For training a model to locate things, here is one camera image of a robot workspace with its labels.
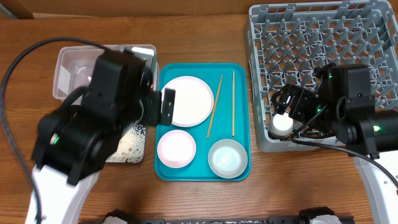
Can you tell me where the clear plastic bin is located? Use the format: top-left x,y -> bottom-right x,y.
52,44 -> 159,101

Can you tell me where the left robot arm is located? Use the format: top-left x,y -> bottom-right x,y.
26,47 -> 175,223

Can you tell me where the large white plate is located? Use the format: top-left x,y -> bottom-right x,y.
162,76 -> 214,128

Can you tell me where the pink bowl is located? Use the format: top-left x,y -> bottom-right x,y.
157,129 -> 197,169

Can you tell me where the spilled rice pile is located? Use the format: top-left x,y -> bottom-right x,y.
107,124 -> 147,164

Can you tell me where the black rectangular tray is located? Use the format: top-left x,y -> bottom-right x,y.
105,123 -> 149,165

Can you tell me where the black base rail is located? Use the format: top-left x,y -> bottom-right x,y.
79,208 -> 355,224

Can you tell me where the grey dish rack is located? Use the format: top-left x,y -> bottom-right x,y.
244,0 -> 397,152

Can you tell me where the left wooden chopstick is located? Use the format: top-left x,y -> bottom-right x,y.
206,74 -> 223,139

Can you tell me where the grey bowl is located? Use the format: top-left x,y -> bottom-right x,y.
208,139 -> 249,179

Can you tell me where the white cup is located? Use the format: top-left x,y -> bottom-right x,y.
269,113 -> 294,139

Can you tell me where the wooden chopstick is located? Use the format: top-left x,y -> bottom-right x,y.
206,74 -> 223,139
232,71 -> 235,137

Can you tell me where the teal serving tray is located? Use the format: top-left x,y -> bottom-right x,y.
154,63 -> 251,181

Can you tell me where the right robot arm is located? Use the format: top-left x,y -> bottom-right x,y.
271,63 -> 397,223

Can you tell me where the right wooden chopstick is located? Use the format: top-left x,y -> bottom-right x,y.
232,71 -> 235,137

